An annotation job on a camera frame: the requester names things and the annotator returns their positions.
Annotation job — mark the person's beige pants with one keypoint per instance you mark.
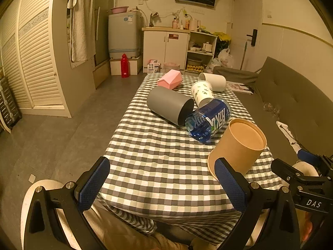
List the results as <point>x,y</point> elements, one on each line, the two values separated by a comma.
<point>122,229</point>

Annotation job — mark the black crate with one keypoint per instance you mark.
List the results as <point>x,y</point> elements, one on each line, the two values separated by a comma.
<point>9,106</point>

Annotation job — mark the grey checkered tablecloth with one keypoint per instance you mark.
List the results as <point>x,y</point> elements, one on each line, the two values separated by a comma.
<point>156,156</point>

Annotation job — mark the white door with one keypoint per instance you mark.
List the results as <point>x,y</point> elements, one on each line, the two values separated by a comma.
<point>245,13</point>

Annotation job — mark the white hanging towel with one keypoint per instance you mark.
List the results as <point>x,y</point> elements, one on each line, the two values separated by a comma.
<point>82,23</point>

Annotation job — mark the egg tray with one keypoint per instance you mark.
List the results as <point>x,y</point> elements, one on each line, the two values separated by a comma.
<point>195,68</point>

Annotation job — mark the white louvered wardrobe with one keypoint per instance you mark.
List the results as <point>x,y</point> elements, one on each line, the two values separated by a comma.
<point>33,57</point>

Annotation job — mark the grey sofa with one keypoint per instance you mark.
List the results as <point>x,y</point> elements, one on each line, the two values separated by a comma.
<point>291,93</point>

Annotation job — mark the dark grey cup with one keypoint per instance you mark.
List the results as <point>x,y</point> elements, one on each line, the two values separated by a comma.
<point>166,104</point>

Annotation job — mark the magazine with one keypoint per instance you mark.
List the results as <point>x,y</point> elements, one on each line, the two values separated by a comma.
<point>239,87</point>

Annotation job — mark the light grey cup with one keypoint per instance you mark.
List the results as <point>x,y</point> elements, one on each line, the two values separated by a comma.
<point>214,81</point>

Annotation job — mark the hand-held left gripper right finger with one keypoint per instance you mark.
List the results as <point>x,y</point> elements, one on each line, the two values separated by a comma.
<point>230,187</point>

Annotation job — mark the pink house-shaped box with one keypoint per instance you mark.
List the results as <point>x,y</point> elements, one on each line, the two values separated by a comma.
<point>170,79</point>

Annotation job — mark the broom stick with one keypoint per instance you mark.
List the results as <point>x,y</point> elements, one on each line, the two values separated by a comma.
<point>243,56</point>

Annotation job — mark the white pedestal box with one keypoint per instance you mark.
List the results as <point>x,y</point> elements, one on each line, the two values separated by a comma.
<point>135,66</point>

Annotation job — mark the white printed cloth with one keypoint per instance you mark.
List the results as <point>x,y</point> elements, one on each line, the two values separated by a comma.
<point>287,134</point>

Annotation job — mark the white kettle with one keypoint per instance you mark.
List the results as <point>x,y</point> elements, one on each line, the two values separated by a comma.
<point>193,24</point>

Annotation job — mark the metal faucet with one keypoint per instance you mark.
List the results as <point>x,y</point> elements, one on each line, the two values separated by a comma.
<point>153,18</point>

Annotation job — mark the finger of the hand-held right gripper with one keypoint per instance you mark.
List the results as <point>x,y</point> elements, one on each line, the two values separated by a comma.
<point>286,169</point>
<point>310,156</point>

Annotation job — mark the white leaf print paper cup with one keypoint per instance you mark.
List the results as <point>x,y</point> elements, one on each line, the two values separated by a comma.
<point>200,91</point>

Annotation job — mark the white open shelf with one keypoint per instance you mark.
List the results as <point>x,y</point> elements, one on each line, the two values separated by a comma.
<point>214,47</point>

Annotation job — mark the small white carton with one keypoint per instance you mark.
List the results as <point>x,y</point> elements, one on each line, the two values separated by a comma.
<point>153,66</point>

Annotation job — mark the blue plastic bottle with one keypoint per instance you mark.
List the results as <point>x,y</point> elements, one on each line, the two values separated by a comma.
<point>208,119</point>

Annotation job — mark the washing machine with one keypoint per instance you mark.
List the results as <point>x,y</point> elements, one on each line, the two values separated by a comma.
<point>124,35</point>

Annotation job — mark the brown paper cup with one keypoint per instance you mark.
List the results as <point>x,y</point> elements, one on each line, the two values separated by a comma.
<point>235,145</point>

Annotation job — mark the yellow bag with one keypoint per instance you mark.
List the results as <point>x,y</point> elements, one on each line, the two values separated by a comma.
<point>222,36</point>

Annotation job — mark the white plastic bag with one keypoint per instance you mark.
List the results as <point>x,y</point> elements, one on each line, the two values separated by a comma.
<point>213,65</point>
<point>225,57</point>

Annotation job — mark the white sink cabinet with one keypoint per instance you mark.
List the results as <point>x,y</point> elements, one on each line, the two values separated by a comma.
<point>164,47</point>

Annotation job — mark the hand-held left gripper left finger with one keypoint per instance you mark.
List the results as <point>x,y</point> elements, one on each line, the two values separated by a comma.
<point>95,182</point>

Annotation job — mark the grey pot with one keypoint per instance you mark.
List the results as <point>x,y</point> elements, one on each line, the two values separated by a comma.
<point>194,62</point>

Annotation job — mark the red bottle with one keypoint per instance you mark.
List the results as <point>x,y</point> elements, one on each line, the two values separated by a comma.
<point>125,66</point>

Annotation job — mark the pink basin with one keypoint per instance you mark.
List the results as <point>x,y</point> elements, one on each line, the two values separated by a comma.
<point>119,10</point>

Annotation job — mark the pink bin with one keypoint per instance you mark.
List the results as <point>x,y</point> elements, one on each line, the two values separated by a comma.
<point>171,66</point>

